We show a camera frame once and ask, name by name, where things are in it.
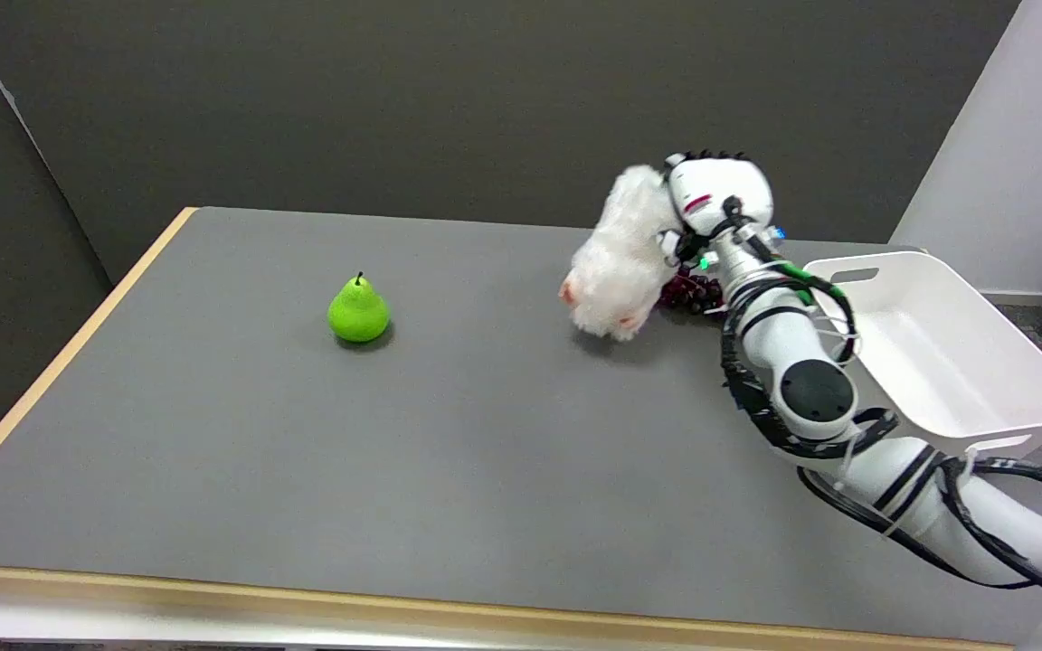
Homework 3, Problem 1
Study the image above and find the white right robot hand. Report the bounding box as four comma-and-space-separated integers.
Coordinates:
658, 150, 775, 269

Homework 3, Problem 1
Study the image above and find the white plush toy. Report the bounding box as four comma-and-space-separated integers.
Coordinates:
559, 165, 687, 343

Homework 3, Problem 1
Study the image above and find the white plastic container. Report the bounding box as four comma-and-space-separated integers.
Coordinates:
801, 250, 1042, 458

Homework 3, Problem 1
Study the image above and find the dark red grape bunch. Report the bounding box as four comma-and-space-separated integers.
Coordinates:
660, 268, 725, 316

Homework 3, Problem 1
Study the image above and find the green pear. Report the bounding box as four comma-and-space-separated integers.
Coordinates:
327, 271, 392, 344

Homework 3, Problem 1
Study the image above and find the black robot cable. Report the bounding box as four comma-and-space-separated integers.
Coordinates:
796, 458, 1042, 621

